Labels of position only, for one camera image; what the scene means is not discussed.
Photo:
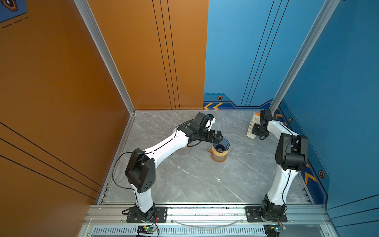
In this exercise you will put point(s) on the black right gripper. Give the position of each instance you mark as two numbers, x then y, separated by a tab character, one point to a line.
255	132

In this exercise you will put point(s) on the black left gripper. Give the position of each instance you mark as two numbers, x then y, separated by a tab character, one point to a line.
211	139

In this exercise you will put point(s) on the blue glass ribbed dripper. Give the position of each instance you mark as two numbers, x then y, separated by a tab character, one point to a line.
223	146

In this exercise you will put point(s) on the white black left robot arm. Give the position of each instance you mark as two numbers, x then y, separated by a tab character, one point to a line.
141	168

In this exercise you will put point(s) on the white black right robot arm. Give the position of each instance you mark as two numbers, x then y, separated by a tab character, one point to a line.
291	156

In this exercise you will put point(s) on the orange glass pitcher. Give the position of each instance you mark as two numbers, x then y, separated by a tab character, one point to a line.
215	158

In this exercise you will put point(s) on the green circuit board right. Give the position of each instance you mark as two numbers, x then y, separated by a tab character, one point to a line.
274	230

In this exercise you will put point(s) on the green circuit board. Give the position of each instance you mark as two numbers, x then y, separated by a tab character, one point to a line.
146	230
274	230

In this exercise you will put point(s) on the green circuit board left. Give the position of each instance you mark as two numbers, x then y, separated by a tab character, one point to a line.
146	230

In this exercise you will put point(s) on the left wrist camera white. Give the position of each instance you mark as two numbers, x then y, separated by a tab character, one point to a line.
210	121

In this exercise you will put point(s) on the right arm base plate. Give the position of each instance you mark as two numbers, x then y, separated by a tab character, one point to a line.
254	214

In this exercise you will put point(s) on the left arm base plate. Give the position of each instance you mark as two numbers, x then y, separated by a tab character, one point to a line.
157	214

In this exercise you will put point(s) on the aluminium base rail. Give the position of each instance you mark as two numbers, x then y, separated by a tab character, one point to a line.
207	220

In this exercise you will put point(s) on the aluminium corner post right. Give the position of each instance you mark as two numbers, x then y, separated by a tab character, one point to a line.
314	33

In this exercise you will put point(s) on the aluminium corner post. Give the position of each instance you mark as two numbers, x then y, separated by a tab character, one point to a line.
97	36
314	33

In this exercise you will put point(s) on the aluminium corner post left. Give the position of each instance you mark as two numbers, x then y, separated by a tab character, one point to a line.
97	36

